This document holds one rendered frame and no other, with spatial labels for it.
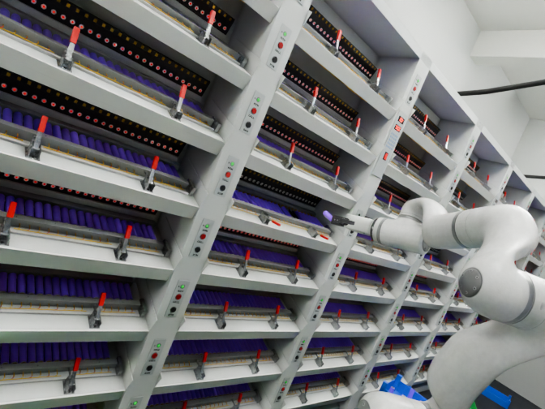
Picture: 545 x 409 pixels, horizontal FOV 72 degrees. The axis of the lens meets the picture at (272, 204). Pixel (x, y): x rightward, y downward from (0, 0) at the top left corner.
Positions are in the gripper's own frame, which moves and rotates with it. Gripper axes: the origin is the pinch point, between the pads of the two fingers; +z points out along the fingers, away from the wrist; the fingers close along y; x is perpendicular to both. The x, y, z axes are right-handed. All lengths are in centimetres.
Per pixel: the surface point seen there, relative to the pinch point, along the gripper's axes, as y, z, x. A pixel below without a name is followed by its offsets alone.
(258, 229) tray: 21.2, 15.6, 10.2
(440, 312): -164, 18, 34
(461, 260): -164, 13, -3
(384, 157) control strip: -27.7, 6.2, -31.7
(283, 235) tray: 8.6, 15.5, 10.2
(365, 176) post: -23.7, 10.3, -22.0
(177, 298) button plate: 42, 19, 36
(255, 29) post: 46, 13, -46
